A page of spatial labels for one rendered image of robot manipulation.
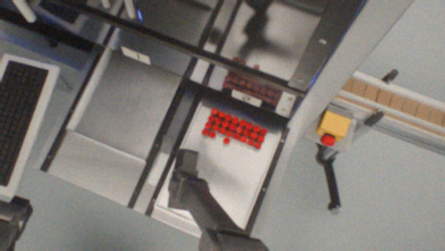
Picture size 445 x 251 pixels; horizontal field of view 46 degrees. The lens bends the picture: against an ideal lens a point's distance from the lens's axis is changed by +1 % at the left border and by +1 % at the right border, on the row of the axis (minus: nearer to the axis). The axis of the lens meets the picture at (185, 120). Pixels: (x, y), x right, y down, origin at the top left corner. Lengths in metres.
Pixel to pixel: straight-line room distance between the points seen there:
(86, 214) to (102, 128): 0.93
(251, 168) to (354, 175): 1.05
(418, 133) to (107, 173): 0.91
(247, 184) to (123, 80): 0.50
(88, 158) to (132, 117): 0.18
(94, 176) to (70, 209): 0.93
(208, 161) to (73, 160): 0.41
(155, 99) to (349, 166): 1.21
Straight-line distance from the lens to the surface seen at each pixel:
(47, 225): 2.52
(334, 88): 1.20
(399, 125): 1.63
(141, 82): 1.63
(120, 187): 1.57
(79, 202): 2.49
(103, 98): 1.63
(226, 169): 1.56
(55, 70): 1.79
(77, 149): 1.61
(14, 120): 1.75
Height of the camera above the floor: 2.42
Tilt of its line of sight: 75 degrees down
